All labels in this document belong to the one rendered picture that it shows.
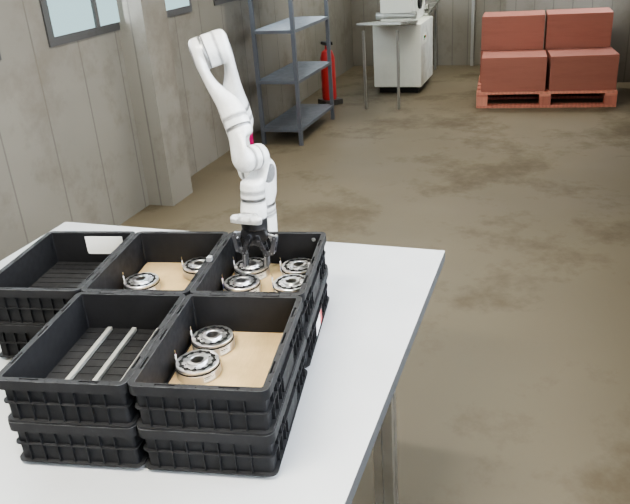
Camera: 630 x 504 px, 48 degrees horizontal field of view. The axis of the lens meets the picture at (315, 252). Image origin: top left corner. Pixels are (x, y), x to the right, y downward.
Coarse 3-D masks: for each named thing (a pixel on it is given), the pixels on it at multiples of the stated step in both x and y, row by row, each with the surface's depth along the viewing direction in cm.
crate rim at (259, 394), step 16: (176, 320) 166; (288, 320) 162; (160, 336) 159; (288, 336) 156; (144, 368) 148; (128, 384) 143; (144, 384) 142; (160, 384) 142; (176, 384) 141; (272, 384) 141; (240, 400) 139; (256, 400) 138
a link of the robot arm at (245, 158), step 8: (232, 128) 189; (240, 128) 189; (248, 128) 190; (232, 136) 190; (240, 136) 189; (232, 144) 190; (240, 144) 188; (232, 152) 191; (240, 152) 188; (248, 152) 188; (256, 152) 190; (232, 160) 191; (240, 160) 188; (248, 160) 188; (256, 160) 190; (240, 168) 189; (248, 168) 189; (256, 168) 192
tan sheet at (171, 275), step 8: (152, 264) 219; (160, 264) 219; (168, 264) 219; (176, 264) 218; (152, 272) 214; (160, 272) 214; (168, 272) 213; (176, 272) 213; (160, 280) 209; (168, 280) 208; (176, 280) 208; (184, 280) 207; (160, 288) 204; (168, 288) 203; (176, 288) 203; (184, 288) 203
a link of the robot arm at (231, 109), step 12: (192, 48) 188; (204, 48) 187; (204, 60) 188; (204, 72) 188; (216, 84) 189; (216, 96) 189; (228, 96) 189; (228, 108) 189; (240, 108) 190; (228, 120) 189; (240, 120) 189
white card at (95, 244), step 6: (90, 240) 221; (96, 240) 221; (102, 240) 220; (108, 240) 220; (114, 240) 220; (120, 240) 219; (90, 246) 222; (96, 246) 222; (102, 246) 221; (108, 246) 221; (114, 246) 221; (90, 252) 223; (96, 252) 223; (102, 252) 222; (108, 252) 222
